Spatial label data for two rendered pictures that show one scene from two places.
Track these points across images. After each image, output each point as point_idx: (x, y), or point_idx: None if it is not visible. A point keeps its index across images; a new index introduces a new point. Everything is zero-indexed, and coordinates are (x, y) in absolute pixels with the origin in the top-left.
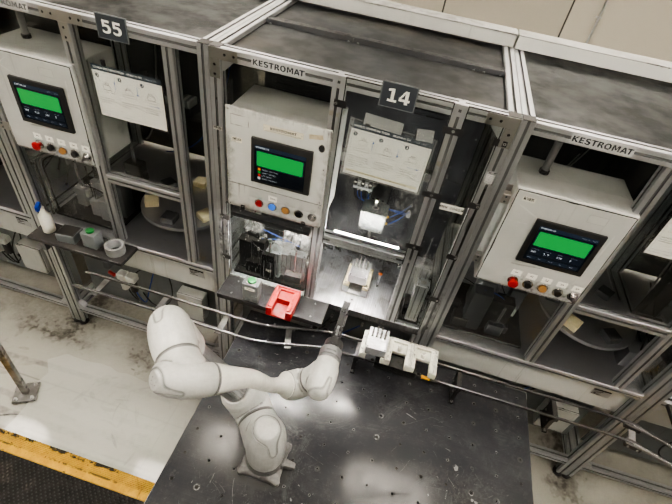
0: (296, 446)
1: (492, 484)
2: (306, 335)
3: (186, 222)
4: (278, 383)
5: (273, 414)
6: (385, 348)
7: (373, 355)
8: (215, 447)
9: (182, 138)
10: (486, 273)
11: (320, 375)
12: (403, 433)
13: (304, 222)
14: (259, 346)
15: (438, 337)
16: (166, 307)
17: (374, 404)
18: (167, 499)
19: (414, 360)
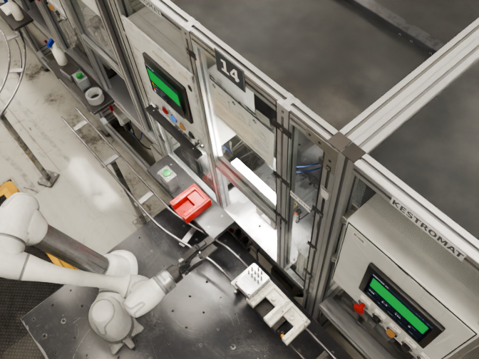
0: (147, 332)
1: None
2: (219, 237)
3: (132, 97)
4: (112, 283)
5: (116, 302)
6: (251, 292)
7: None
8: (91, 298)
9: (109, 29)
10: (339, 281)
11: (135, 297)
12: None
13: (197, 144)
14: (173, 229)
15: (320, 307)
16: (17, 196)
17: (234, 333)
18: (42, 318)
19: (277, 317)
